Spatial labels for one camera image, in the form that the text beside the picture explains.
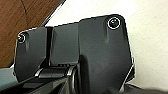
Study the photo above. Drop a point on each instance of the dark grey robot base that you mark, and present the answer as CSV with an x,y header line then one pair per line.
x,y
100,50

